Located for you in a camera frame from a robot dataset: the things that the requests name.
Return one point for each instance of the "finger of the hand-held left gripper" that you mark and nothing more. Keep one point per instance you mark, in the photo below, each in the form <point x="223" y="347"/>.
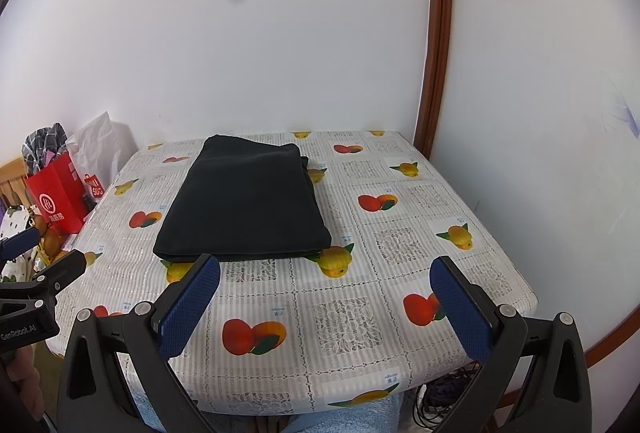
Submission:
<point x="65" y="268"/>
<point x="20" y="243"/>

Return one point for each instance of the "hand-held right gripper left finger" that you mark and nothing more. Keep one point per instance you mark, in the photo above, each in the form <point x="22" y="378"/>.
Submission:
<point x="192" y="303"/>

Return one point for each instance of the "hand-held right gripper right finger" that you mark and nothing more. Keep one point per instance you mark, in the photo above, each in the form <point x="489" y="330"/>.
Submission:
<point x="460" y="308"/>

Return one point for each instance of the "black sweatshirt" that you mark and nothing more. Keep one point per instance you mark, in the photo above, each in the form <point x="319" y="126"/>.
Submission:
<point x="240" y="203"/>

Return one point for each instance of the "person's left hand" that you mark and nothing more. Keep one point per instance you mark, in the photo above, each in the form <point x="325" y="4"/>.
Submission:
<point x="25" y="378"/>

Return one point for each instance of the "white floral cloth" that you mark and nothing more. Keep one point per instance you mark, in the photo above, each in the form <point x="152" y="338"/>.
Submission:
<point x="12" y="218"/>

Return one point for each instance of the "red paper bag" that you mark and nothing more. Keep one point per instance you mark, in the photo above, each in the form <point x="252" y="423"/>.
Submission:
<point x="55" y="198"/>

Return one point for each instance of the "wooden headboard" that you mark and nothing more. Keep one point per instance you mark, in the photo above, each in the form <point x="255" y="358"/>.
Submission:
<point x="10" y="183"/>

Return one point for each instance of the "white bag with red logo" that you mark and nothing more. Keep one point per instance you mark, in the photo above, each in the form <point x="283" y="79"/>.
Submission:
<point x="92" y="188"/>

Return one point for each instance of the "grey plaid cloth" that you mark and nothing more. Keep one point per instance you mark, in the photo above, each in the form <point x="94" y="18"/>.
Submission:
<point x="42" y="143"/>

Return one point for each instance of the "fruit-print tablecloth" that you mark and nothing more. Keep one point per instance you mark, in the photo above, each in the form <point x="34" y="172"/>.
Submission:
<point x="350" y="263"/>

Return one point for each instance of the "white plastic bag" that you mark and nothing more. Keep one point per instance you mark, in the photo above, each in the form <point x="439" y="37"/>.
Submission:
<point x="100" y="138"/>

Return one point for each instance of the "wooden baseboard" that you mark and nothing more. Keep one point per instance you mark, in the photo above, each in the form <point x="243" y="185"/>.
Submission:
<point x="615" y="345"/>

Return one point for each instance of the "wooden door frame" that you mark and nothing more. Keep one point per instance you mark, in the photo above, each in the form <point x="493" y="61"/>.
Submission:
<point x="437" y="38"/>

